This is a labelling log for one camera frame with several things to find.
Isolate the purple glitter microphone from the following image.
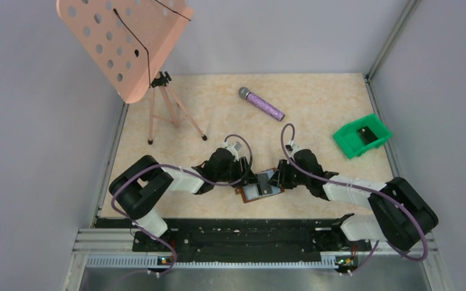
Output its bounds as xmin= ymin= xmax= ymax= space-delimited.
xmin=238 ymin=87 xmax=285 ymax=121

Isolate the pink music stand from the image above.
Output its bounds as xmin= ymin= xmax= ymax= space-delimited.
xmin=56 ymin=0 xmax=208 ymax=144

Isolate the green plastic bin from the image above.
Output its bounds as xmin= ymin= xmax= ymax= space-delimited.
xmin=333 ymin=114 xmax=393 ymax=159

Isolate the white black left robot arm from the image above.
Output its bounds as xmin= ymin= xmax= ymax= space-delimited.
xmin=109 ymin=147 xmax=254 ymax=251

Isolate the brown leather card holder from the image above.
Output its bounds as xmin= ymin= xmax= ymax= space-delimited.
xmin=235 ymin=168 xmax=285 ymax=203

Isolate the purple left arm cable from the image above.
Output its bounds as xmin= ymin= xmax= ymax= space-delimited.
xmin=110 ymin=134 xmax=254 ymax=278

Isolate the black card in bin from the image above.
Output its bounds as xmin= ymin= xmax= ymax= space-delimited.
xmin=357 ymin=126 xmax=379 ymax=145

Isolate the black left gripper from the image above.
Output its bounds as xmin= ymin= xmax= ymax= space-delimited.
xmin=215 ymin=156 xmax=260 ymax=188

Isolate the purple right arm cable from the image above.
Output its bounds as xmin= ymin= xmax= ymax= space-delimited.
xmin=280 ymin=123 xmax=430 ymax=278

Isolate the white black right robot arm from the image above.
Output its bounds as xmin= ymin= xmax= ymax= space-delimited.
xmin=269 ymin=146 xmax=439 ymax=255

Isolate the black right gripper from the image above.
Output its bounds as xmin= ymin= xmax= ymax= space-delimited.
xmin=268 ymin=159 xmax=310 ymax=189

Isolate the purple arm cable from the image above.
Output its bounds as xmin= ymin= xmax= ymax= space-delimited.
xmin=110 ymin=134 xmax=254 ymax=278
xmin=280 ymin=123 xmax=430 ymax=278

